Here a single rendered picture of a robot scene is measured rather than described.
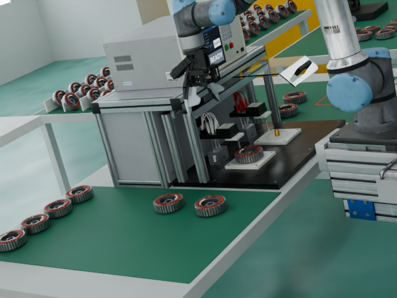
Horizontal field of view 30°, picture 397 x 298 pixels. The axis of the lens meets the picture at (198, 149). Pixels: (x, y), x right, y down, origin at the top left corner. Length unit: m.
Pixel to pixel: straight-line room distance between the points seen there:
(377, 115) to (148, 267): 0.83
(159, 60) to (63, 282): 0.95
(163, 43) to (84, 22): 7.69
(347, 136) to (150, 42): 0.99
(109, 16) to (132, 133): 4.19
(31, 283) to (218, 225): 0.64
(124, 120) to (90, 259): 0.65
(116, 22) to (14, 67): 3.78
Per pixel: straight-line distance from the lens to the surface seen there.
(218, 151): 2.94
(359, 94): 2.01
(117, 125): 2.94
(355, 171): 2.27
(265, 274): 3.68
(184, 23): 2.24
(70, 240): 2.69
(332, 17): 2.00
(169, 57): 2.83
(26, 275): 2.55
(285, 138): 3.05
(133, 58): 2.94
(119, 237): 2.59
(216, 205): 2.55
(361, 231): 3.91
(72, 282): 2.39
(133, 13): 6.86
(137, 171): 2.97
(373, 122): 2.17
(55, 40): 10.96
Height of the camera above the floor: 1.78
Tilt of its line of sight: 19 degrees down
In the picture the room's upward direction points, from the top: 14 degrees counter-clockwise
